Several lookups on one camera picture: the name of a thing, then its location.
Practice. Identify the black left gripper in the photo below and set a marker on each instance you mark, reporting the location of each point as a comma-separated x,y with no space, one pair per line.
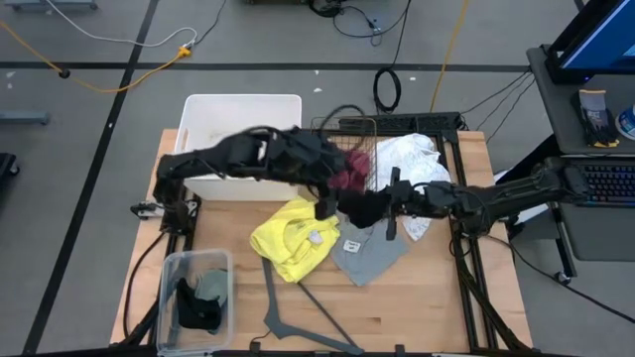
307,158

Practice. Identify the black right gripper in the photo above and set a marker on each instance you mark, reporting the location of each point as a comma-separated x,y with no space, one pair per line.
421,198

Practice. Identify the black cloth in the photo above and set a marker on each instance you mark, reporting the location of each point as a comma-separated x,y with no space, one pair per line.
364,208

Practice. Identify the white cloth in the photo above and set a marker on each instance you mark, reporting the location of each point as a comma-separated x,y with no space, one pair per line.
412,158

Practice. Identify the teal sock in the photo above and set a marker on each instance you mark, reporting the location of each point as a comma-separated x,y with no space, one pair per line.
213,287

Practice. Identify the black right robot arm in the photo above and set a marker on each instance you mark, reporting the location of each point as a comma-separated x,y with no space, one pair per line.
506,196

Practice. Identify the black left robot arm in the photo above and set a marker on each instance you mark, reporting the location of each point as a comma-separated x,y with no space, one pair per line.
208,161

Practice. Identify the yellow cloth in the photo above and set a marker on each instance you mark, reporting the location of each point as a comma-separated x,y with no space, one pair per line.
288,238

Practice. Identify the maroon cloth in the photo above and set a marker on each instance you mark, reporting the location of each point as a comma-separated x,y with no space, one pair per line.
354,168

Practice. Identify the grey cloth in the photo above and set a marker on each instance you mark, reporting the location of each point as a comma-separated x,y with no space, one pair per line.
369,253

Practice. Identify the grey clothes hanger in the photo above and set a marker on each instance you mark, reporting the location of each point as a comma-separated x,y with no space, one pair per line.
278,328

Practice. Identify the white perforated plastic bin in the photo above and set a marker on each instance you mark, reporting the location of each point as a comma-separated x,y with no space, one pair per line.
223,119

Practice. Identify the grey side desk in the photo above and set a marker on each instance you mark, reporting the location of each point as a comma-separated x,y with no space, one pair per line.
560,114

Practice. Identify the clear plastic bin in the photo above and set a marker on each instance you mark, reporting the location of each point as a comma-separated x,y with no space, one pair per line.
218,332

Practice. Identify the grey keyboard shelf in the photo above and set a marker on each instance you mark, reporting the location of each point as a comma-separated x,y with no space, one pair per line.
600,233

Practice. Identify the black keyboard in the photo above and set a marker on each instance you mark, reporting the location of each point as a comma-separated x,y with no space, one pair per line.
610,183

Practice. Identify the grey yellow work glove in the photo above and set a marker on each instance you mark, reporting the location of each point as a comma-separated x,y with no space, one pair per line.
597,119

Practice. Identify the white blue round container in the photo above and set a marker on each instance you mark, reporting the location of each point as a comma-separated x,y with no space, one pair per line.
627,121

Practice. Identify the computer monitor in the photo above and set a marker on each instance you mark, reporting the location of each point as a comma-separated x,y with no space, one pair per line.
600,39

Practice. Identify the grey cart foot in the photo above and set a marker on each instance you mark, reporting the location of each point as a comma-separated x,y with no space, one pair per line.
25,118
49,4

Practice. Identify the black caster wheel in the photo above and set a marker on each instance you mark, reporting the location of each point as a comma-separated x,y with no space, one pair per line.
7,164

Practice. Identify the black aluminium table frame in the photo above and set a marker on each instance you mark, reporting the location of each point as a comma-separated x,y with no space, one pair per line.
397,121

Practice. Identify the small grey clamp bracket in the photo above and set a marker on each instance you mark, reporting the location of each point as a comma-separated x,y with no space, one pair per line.
146,209

